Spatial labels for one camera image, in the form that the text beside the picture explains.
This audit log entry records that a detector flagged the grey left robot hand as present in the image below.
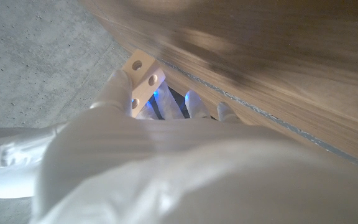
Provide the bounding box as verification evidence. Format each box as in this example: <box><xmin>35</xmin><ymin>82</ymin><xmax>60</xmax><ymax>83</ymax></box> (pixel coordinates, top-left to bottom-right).
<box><xmin>31</xmin><ymin>68</ymin><xmax>358</xmax><ymax>224</ymax></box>

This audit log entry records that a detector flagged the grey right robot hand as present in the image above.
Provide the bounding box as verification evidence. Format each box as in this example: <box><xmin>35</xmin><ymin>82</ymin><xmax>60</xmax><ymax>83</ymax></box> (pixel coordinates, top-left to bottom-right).
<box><xmin>0</xmin><ymin>113</ymin><xmax>70</xmax><ymax>200</ymax></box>

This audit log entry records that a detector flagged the wooden block with holes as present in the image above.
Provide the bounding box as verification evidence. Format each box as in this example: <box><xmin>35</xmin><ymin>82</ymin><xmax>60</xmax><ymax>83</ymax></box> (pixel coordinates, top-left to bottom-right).
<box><xmin>121</xmin><ymin>49</ymin><xmax>167</xmax><ymax>118</ymax></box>

